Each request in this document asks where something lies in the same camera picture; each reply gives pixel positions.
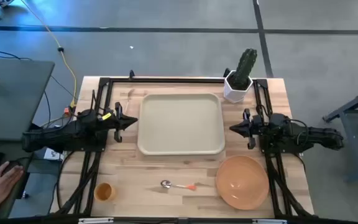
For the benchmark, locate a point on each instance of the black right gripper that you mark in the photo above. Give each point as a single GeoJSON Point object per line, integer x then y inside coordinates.
{"type": "Point", "coordinates": [252, 127]}

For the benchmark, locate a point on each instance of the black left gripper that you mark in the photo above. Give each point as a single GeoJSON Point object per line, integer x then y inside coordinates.
{"type": "Point", "coordinates": [118, 123]}

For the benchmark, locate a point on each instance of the beige plastic tray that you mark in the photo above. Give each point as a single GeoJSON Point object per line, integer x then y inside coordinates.
{"type": "Point", "coordinates": [180, 124]}

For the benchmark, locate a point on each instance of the orange plate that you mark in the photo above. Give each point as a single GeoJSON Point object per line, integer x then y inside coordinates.
{"type": "Point", "coordinates": [242, 183]}

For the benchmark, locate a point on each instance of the orange cup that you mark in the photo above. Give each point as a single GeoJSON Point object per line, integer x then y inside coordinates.
{"type": "Point", "coordinates": [104, 192]}

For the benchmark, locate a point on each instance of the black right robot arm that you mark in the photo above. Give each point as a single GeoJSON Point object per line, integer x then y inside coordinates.
{"type": "Point", "coordinates": [291, 133]}

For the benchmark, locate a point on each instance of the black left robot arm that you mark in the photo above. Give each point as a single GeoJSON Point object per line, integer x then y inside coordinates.
{"type": "Point", "coordinates": [57, 137]}

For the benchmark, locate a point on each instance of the white faceted plant pot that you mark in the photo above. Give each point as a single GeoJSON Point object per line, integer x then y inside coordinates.
{"type": "Point", "coordinates": [233, 95]}

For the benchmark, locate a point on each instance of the green cactus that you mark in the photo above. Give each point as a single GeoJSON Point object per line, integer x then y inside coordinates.
{"type": "Point", "coordinates": [244, 68]}

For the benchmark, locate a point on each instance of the white power strip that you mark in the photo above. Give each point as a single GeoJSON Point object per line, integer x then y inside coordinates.
{"type": "Point", "coordinates": [54, 154]}

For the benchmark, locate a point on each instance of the person's hand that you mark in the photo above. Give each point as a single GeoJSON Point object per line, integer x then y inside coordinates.
{"type": "Point", "coordinates": [2, 183]}

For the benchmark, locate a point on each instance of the dark grey desk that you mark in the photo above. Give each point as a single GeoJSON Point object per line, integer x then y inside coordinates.
{"type": "Point", "coordinates": [9, 200]}

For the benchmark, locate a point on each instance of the black frame clamp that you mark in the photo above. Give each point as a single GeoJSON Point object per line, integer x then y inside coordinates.
{"type": "Point", "coordinates": [131, 74]}
{"type": "Point", "coordinates": [227, 72]}

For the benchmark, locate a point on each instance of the black aluminium table frame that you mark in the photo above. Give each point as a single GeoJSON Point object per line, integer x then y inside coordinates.
{"type": "Point", "coordinates": [166, 80]}

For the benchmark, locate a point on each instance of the white metal bracket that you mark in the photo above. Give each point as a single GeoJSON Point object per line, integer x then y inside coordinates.
{"type": "Point", "coordinates": [95, 221]}
{"type": "Point", "coordinates": [269, 221]}

